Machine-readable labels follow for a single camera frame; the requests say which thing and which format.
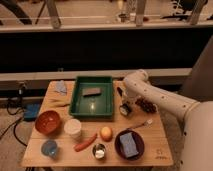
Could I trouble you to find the blue glass cup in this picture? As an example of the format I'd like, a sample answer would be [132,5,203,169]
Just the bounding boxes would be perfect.
[41,140,58,158]

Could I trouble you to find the blue box on floor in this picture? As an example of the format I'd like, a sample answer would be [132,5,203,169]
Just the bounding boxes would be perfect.
[24,103,40,121]

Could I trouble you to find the light blue cloth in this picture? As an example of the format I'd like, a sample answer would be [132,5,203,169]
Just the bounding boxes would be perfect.
[55,80,67,95]

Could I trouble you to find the orange carrot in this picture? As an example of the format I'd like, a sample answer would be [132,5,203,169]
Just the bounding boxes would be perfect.
[74,134,97,152]

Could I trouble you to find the yellow banana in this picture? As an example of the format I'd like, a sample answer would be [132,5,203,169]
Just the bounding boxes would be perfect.
[48,99,70,108]

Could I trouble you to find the blue sponge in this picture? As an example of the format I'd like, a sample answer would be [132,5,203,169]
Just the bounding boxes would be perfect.
[120,132,138,158]

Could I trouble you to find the black floor cables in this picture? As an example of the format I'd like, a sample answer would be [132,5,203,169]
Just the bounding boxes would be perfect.
[0,96,29,148]

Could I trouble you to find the small silver cup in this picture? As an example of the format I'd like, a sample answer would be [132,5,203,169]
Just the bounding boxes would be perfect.
[92,143,106,159]

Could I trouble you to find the white cup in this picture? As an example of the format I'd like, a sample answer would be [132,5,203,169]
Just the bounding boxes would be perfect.
[64,119,82,138]

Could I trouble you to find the bunch of dark grapes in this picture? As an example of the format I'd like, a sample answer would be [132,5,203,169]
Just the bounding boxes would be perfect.
[135,98,157,114]

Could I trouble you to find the yellow apple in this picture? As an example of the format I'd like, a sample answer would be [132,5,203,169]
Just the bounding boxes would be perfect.
[100,127,113,142]

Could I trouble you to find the grey block in tray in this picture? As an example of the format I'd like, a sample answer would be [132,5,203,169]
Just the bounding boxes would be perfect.
[82,88,101,97]

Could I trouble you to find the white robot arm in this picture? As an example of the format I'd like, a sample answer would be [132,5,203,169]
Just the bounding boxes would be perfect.
[123,69,213,171]

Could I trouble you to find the dark round plate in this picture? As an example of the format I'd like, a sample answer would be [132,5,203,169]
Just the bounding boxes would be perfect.
[114,130,145,161]

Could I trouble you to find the green plastic tray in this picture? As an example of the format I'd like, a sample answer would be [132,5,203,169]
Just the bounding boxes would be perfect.
[69,76,114,119]

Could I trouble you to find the red bowl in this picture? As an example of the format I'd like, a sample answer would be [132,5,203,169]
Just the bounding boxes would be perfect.
[35,110,61,135]

